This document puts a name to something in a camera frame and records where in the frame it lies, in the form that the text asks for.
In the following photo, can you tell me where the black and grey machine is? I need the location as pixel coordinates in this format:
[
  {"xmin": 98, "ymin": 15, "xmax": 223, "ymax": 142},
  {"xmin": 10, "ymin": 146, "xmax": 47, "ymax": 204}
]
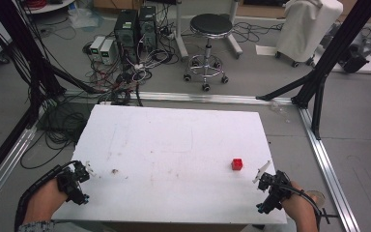
[{"xmin": 337, "ymin": 35, "xmax": 371, "ymax": 74}]

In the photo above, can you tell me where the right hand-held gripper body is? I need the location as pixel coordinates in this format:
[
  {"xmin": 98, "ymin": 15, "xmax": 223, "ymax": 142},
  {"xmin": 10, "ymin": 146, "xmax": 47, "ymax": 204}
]
[{"xmin": 255, "ymin": 169, "xmax": 293, "ymax": 216}]

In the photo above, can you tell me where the white covered cart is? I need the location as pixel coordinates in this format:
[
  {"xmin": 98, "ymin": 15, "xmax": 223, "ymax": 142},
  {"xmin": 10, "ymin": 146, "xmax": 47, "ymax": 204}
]
[{"xmin": 273, "ymin": 0, "xmax": 344, "ymax": 69}]

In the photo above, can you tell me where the large black computer tower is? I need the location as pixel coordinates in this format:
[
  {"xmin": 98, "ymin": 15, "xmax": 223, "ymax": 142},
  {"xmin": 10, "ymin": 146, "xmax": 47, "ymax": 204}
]
[{"xmin": 113, "ymin": 9, "xmax": 140, "ymax": 66}]

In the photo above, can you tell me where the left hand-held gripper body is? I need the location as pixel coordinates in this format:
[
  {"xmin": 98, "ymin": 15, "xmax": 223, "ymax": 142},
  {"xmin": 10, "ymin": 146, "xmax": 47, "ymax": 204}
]
[{"xmin": 56, "ymin": 159, "xmax": 91, "ymax": 206}]

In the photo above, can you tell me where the black frame post with cables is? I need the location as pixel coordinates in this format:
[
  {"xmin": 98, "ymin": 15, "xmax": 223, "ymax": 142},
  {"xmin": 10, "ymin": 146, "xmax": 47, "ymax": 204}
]
[{"xmin": 0, "ymin": 0, "xmax": 105, "ymax": 130}]

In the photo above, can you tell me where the black cable loop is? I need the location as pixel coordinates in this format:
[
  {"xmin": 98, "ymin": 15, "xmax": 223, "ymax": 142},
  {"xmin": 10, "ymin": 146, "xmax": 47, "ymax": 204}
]
[{"xmin": 19, "ymin": 101, "xmax": 93, "ymax": 170}]

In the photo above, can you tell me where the white floor board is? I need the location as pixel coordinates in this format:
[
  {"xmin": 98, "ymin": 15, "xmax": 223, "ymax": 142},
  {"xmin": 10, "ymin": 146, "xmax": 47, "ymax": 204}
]
[{"xmin": 312, "ymin": 51, "xmax": 371, "ymax": 75}]

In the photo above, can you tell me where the aluminium floor rail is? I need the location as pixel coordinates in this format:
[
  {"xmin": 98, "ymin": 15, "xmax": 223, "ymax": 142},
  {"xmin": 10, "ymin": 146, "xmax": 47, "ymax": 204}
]
[
  {"xmin": 62, "ymin": 90, "xmax": 294, "ymax": 106},
  {"xmin": 298, "ymin": 105, "xmax": 361, "ymax": 232},
  {"xmin": 0, "ymin": 105, "xmax": 46, "ymax": 218}
]

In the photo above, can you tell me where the white desk leg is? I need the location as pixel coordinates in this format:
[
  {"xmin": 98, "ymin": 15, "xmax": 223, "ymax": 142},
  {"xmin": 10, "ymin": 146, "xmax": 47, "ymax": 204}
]
[
  {"xmin": 174, "ymin": 0, "xmax": 190, "ymax": 62},
  {"xmin": 226, "ymin": 0, "xmax": 244, "ymax": 60}
]

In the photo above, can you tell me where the tangle of floor cables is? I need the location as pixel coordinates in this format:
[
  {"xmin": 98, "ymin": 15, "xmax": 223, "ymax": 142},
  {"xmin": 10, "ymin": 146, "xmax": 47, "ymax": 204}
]
[{"xmin": 81, "ymin": 6, "xmax": 182, "ymax": 107}]

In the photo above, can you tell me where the white power supply unit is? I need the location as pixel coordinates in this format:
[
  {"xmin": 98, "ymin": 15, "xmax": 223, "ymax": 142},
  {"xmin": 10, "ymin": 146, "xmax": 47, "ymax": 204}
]
[
  {"xmin": 89, "ymin": 35, "xmax": 106, "ymax": 62},
  {"xmin": 100, "ymin": 39, "xmax": 116, "ymax": 66}
]

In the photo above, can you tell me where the small black computer tower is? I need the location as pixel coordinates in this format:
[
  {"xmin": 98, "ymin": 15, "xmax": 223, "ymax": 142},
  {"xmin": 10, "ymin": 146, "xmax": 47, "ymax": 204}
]
[{"xmin": 138, "ymin": 5, "xmax": 158, "ymax": 52}]

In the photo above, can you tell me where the black round stool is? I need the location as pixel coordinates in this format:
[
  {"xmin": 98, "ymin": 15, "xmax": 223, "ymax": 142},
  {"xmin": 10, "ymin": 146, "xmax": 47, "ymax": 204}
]
[{"xmin": 183, "ymin": 13, "xmax": 234, "ymax": 92}]

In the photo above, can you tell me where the grey round disc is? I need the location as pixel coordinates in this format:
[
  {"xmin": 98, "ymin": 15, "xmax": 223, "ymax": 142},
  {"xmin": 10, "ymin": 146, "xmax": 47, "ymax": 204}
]
[{"xmin": 306, "ymin": 189, "xmax": 327, "ymax": 206}]

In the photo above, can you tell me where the clear plastic bag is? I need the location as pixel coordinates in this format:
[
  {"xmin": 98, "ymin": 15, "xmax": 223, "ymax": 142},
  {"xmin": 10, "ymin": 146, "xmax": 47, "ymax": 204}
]
[{"xmin": 68, "ymin": 6, "xmax": 101, "ymax": 30}]

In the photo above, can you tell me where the person's right hand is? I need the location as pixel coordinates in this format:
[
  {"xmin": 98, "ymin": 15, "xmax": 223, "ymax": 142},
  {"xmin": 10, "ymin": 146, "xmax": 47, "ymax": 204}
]
[{"xmin": 281, "ymin": 181, "xmax": 319, "ymax": 223}]

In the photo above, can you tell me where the person's left hand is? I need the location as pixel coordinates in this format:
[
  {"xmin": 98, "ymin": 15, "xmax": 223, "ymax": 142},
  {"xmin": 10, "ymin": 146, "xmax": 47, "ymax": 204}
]
[{"xmin": 23, "ymin": 178, "xmax": 70, "ymax": 225}]

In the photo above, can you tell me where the white round table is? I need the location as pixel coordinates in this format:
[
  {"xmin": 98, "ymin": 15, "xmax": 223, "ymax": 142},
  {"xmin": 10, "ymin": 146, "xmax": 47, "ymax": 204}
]
[{"xmin": 23, "ymin": 0, "xmax": 75, "ymax": 15}]

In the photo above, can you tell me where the black braced frame post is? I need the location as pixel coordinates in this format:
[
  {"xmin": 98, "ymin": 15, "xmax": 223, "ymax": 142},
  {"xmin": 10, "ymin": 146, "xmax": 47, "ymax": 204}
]
[{"xmin": 255, "ymin": 0, "xmax": 371, "ymax": 141}]

